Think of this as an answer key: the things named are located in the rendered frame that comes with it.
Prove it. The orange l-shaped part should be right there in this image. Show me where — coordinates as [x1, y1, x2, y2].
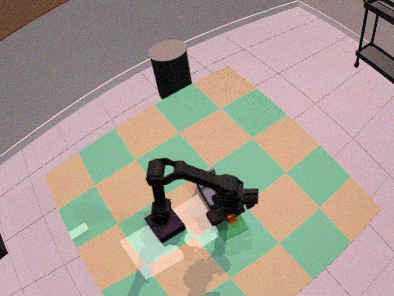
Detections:
[227, 214, 237, 224]

